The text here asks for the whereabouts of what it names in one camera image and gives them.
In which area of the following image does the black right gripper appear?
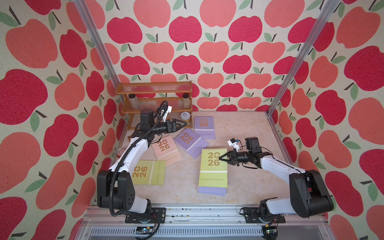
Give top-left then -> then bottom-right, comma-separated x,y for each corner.
218,149 -> 251,167

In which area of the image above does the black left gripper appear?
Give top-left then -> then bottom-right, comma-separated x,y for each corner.
150,119 -> 187,135

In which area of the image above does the green calendar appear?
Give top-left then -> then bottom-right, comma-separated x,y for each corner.
199,148 -> 228,188
132,160 -> 166,185

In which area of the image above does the pink calendar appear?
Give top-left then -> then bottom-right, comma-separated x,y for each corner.
151,135 -> 183,167

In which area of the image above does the purple calendar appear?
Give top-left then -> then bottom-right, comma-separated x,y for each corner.
194,116 -> 216,140
174,128 -> 209,158
198,186 -> 227,196

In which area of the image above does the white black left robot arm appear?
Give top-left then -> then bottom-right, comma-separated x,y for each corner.
97,102 -> 187,218

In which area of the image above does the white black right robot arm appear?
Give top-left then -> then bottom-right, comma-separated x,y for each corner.
219,137 -> 334,223

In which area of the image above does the orange wooden shelf rack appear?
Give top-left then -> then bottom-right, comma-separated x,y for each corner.
116,81 -> 193,130

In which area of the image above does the glass jar right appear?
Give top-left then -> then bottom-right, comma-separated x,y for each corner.
183,93 -> 191,109

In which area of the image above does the glass jar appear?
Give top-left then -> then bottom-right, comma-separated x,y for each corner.
128,94 -> 140,109
183,93 -> 191,109

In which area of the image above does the glass jar left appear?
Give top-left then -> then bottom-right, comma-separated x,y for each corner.
128,94 -> 140,109

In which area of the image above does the red cola can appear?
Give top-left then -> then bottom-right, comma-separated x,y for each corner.
116,148 -> 126,158

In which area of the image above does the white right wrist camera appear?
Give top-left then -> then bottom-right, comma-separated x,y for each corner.
227,138 -> 241,152

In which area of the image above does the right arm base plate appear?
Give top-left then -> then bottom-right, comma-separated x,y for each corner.
240,207 -> 286,225

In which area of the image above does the aluminium frame rail front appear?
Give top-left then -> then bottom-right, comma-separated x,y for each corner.
74,204 -> 336,240

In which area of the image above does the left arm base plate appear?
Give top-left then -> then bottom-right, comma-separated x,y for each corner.
125,208 -> 167,224

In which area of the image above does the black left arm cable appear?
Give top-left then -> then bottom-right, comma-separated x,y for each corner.
107,100 -> 169,240

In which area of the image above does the aluminium post left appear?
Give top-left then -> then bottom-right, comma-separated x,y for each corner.
74,0 -> 120,90

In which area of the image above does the aluminium post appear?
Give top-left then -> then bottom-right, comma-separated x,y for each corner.
266,0 -> 341,118
74,0 -> 120,90

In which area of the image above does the aluminium post right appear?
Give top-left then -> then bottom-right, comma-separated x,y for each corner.
266,0 -> 341,118

